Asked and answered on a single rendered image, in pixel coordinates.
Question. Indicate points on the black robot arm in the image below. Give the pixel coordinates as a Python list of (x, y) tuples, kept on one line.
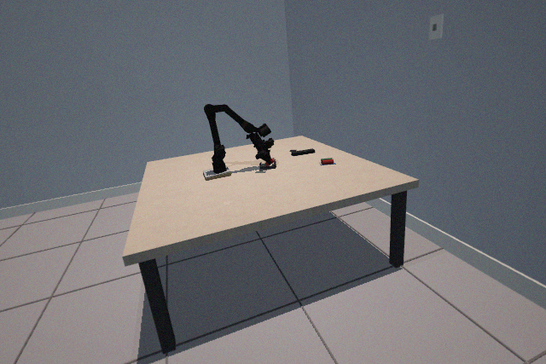
[(219, 150)]

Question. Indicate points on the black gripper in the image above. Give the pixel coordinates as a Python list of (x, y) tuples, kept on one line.
[(263, 153)]

